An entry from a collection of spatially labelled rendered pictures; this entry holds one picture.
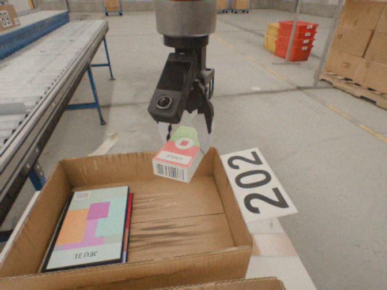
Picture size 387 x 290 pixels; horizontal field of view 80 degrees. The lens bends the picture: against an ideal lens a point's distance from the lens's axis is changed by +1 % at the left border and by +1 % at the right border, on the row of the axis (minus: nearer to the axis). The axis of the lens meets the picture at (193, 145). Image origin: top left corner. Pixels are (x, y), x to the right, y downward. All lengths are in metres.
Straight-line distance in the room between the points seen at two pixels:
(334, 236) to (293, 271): 1.14
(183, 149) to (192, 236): 0.19
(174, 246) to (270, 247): 0.19
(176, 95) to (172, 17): 0.10
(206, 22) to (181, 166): 0.22
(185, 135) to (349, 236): 1.37
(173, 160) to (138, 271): 0.18
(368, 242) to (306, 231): 0.33
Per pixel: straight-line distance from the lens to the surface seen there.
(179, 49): 0.39
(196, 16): 0.35
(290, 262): 0.53
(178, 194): 0.59
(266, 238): 0.55
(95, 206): 0.57
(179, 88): 0.34
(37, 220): 0.55
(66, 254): 0.52
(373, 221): 1.85
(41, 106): 1.25
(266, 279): 0.39
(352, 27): 3.96
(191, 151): 0.43
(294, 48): 4.95
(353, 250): 1.64
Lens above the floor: 1.19
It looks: 34 degrees down
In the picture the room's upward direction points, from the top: straight up
